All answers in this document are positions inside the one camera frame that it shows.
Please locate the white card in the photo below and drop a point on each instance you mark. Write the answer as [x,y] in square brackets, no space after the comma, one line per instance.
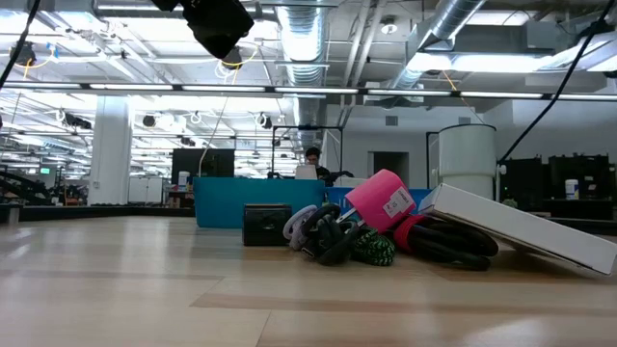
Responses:
[520,226]

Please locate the small black box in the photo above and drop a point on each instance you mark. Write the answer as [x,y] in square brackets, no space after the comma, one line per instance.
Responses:
[267,224]

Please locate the teal plastic bin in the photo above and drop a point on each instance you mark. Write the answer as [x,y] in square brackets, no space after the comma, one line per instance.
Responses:
[255,202]

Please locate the white laptop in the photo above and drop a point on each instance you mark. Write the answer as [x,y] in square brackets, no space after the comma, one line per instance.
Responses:
[306,172]

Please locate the white canister with blue lid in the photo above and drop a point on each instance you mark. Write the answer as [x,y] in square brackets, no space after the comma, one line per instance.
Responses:
[183,178]
[571,190]

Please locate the black beam with light strips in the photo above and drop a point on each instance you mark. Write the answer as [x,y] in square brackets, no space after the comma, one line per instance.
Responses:
[130,87]

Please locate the black aluminium table frame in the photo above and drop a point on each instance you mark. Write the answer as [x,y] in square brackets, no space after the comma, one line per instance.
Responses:
[96,212]

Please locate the pink tape roll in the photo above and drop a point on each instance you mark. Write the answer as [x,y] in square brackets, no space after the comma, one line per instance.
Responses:
[376,202]

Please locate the silver ventilation duct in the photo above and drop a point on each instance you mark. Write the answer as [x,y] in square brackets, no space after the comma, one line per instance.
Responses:
[453,19]
[301,38]

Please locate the blue slotted plastic basket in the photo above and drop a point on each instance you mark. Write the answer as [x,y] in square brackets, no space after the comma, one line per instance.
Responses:
[337,200]

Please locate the black ceiling-mounted device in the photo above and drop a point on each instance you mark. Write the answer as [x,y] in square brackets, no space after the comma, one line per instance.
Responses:
[22,53]
[233,63]

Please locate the white building pillar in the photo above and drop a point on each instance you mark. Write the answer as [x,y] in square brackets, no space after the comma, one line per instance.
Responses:
[111,154]

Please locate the white cylindrical container on stand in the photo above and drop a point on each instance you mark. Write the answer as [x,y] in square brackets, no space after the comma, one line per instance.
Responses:
[466,159]

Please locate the black cabinets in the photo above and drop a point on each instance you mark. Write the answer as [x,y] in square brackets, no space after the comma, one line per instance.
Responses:
[578,168]

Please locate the white cabinet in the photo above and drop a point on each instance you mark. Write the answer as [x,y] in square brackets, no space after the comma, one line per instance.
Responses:
[144,190]

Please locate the black monitor screen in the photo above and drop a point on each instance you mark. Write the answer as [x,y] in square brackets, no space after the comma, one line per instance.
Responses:
[212,164]

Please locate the person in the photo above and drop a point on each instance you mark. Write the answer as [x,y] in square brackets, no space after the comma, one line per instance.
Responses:
[313,156]

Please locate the white ceiling sensor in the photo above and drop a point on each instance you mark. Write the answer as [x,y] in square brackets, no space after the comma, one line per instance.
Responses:
[388,26]

